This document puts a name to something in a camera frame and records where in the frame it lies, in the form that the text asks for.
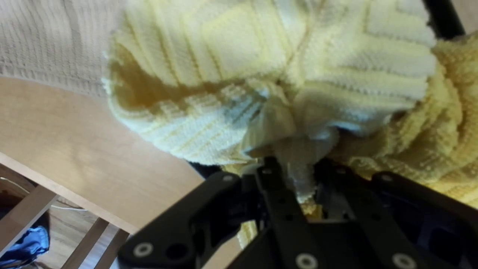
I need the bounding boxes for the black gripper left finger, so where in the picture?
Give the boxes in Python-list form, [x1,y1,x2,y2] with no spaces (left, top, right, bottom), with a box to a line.
[117,157,326,269]

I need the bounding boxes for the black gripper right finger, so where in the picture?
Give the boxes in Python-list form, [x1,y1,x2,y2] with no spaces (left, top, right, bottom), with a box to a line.
[316,156,478,269]

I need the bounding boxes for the yellow knitted towel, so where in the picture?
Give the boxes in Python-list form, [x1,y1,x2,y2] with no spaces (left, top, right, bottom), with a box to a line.
[102,0,478,211]

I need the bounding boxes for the beige folded towel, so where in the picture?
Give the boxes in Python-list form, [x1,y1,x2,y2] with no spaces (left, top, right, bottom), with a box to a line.
[0,0,132,99]

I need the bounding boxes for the blue fabric item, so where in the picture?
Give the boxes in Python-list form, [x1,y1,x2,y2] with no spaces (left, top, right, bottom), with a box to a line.
[0,226,51,263]

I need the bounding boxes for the wooden slatted chair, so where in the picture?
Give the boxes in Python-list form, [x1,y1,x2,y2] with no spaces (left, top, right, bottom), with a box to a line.
[0,163,134,269]

